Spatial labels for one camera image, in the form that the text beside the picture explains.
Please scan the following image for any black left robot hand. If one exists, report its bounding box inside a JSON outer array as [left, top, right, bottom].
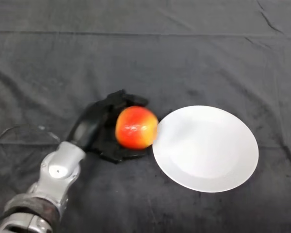
[[67, 89, 151, 165]]

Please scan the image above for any red and yellow apple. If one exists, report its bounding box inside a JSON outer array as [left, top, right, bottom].
[[115, 105, 159, 150]]

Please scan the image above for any white round plate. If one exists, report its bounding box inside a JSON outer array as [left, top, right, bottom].
[[152, 105, 259, 194]]

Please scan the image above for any black cloth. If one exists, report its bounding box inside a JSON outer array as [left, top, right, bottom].
[[0, 0, 291, 233]]

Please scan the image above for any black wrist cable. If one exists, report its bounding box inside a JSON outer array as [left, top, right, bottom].
[[0, 124, 62, 224]]

